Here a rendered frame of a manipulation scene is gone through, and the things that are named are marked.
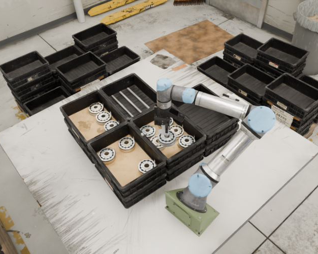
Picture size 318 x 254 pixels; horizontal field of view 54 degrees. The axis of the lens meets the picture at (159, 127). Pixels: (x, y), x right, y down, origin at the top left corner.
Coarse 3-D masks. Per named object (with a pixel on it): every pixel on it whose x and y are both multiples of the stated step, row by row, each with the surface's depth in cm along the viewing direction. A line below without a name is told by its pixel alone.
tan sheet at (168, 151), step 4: (148, 124) 205; (152, 124) 205; (176, 124) 204; (140, 128) 203; (156, 128) 203; (156, 132) 200; (184, 132) 199; (176, 140) 195; (176, 144) 193; (168, 148) 191; (172, 148) 191; (176, 148) 190; (180, 148) 190; (164, 152) 189; (168, 152) 189; (172, 152) 188; (176, 152) 188; (168, 156) 186
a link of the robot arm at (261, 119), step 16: (256, 112) 137; (272, 112) 136; (240, 128) 145; (256, 128) 137; (240, 144) 142; (224, 160) 145; (192, 176) 148; (208, 176) 146; (192, 192) 149; (208, 192) 146
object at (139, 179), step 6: (120, 126) 192; (132, 126) 191; (108, 132) 188; (138, 132) 187; (96, 138) 185; (144, 138) 184; (150, 144) 180; (90, 150) 181; (156, 150) 177; (96, 156) 176; (162, 156) 174; (102, 162) 173; (162, 162) 171; (108, 168) 170; (156, 168) 169; (144, 174) 166; (114, 180) 164; (132, 180) 164; (138, 180) 165; (120, 186) 162; (126, 186) 162
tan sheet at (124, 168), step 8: (128, 136) 199; (112, 144) 195; (136, 144) 194; (96, 152) 191; (120, 152) 190; (128, 152) 190; (136, 152) 189; (144, 152) 189; (120, 160) 186; (128, 160) 186; (136, 160) 185; (112, 168) 182; (120, 168) 182; (128, 168) 182; (136, 168) 181; (120, 176) 178; (128, 176) 178; (136, 176) 177
